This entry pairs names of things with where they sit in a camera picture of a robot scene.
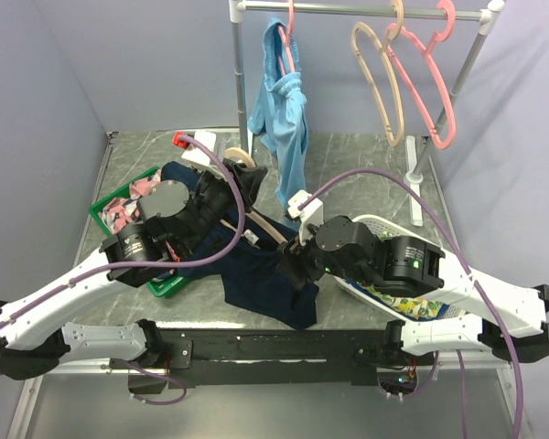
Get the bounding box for beige hanger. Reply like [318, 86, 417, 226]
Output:
[350, 0, 405, 148]
[222, 147, 297, 245]

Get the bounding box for navy blue shorts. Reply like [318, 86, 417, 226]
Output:
[160, 161, 319, 330]

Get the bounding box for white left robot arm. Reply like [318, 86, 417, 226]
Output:
[0, 159, 267, 380]

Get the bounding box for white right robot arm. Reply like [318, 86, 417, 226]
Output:
[278, 216, 549, 363]

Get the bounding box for light blue shorts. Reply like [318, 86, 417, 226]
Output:
[248, 18, 309, 209]

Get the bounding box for pink hanger holding shorts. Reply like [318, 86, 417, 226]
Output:
[276, 0, 298, 76]

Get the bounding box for pink empty hanger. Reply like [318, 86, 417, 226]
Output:
[387, 0, 457, 151]

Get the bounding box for white plastic laundry basket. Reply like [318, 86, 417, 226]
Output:
[334, 214, 466, 322]

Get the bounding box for pink patterned garment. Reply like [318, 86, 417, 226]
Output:
[99, 170, 161, 234]

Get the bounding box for green plastic tray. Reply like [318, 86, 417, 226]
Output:
[90, 166, 188, 298]

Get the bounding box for lemon print garment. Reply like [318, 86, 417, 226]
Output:
[357, 232, 445, 321]

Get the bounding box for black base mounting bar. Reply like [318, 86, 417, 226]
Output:
[109, 327, 436, 397]

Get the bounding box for metal clothes rack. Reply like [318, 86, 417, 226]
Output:
[229, 1, 505, 227]

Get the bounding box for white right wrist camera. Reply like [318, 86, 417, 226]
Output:
[285, 189, 324, 246]

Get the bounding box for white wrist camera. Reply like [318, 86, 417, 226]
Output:
[172, 130, 230, 170]
[285, 189, 324, 246]

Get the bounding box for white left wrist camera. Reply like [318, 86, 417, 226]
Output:
[172, 130, 230, 170]

